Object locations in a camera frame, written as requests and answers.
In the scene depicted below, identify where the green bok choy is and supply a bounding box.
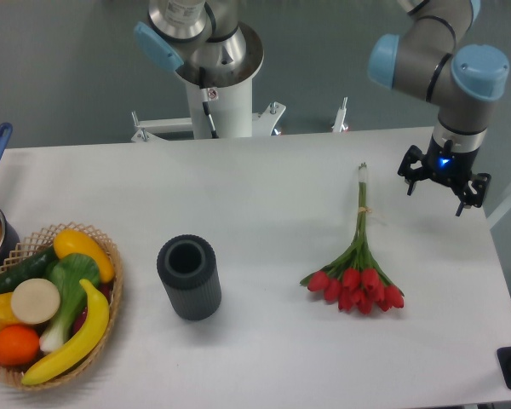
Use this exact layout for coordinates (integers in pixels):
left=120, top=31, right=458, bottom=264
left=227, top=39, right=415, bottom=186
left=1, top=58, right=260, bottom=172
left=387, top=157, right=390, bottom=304
left=40, top=253, right=100, bottom=354

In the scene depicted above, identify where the woven wicker basket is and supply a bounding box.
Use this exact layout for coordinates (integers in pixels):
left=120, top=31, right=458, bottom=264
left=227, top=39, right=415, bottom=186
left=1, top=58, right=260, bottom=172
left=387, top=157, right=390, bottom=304
left=0, top=222, right=123, bottom=391

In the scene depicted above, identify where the red fruit in basket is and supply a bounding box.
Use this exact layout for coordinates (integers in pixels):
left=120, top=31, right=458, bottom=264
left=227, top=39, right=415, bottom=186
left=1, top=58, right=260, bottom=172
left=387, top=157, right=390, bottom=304
left=71, top=284, right=112, bottom=336

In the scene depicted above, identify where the beige round disc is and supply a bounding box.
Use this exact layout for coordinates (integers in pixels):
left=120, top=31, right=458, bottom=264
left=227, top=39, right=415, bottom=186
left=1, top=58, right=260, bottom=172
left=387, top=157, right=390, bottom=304
left=10, top=279, right=60, bottom=325

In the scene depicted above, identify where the dark grey ribbed vase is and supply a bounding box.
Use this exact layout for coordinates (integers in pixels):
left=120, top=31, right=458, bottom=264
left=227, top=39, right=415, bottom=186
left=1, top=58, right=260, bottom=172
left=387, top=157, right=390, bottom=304
left=156, top=234, right=221, bottom=321

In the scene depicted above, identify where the yellow squash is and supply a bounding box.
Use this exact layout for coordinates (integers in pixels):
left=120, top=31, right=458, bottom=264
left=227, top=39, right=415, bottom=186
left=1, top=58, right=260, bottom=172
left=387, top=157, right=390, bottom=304
left=53, top=229, right=115, bottom=284

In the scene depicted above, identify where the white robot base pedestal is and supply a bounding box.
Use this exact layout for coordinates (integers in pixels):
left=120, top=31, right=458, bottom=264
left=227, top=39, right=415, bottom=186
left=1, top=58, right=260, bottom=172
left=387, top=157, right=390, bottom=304
left=133, top=1, right=286, bottom=141

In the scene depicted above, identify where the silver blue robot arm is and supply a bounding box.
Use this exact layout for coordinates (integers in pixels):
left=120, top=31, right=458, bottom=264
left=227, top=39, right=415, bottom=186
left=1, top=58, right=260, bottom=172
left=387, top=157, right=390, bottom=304
left=367, top=1, right=510, bottom=210

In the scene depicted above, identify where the orange fruit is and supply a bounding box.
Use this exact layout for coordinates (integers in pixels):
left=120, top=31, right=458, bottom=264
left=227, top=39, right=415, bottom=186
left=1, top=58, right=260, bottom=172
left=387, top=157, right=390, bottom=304
left=0, top=325, right=39, bottom=366

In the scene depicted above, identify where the yellow banana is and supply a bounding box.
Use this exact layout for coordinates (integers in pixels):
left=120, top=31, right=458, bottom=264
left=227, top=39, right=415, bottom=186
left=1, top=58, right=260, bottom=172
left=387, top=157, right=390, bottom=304
left=21, top=279, right=110, bottom=387

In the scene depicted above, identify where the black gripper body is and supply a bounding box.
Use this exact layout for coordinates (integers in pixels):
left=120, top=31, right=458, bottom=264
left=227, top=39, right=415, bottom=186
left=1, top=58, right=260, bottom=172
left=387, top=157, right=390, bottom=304
left=422, top=136, right=479, bottom=187

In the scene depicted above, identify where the red tulip bouquet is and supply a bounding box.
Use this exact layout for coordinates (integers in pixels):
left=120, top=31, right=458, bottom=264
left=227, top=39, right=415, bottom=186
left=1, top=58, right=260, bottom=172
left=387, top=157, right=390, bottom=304
left=300, top=163, right=405, bottom=315

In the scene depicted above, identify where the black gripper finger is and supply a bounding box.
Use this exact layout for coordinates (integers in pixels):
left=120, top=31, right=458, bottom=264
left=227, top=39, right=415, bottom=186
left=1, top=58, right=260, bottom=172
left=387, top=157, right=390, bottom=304
left=398, top=145, right=427, bottom=196
left=454, top=173, right=491, bottom=216

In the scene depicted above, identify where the green cucumber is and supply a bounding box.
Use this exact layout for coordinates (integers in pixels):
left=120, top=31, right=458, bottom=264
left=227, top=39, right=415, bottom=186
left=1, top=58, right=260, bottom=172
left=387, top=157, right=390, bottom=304
left=0, top=247, right=58, bottom=294

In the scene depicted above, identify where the black base cable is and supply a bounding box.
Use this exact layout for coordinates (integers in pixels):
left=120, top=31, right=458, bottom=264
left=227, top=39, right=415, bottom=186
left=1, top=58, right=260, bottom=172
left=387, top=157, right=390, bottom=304
left=198, top=66, right=220, bottom=140

